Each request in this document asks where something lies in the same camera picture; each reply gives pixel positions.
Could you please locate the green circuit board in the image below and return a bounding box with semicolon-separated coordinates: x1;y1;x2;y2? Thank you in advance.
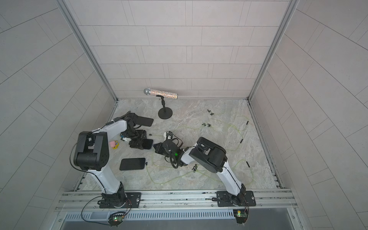
108;211;126;227
233;209;249;224

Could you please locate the black round microphone stand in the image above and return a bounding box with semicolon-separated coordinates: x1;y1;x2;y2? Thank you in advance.
156;95;173;120

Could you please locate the glitter silver microphone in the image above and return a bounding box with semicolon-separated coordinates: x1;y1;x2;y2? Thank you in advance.
144;88;178;99

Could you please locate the pink yellow small toy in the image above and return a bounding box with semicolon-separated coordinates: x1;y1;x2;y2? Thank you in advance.
109;140;119;149

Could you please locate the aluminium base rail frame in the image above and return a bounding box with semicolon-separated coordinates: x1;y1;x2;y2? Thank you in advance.
52;189;298;211

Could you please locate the right green circuit board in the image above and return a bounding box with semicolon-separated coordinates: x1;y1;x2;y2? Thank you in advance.
233;209;249;224

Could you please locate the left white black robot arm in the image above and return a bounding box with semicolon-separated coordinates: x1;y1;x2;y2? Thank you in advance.
70;111;154;209

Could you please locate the black smartphone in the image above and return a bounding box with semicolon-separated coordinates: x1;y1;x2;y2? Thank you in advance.
133;116;154;127
142;139;153;150
119;158;146;171

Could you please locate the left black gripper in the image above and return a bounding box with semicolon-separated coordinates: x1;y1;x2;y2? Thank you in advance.
124;129;149;148

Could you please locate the left green circuit board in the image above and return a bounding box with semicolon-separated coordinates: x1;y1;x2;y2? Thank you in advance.
108;211;126;227

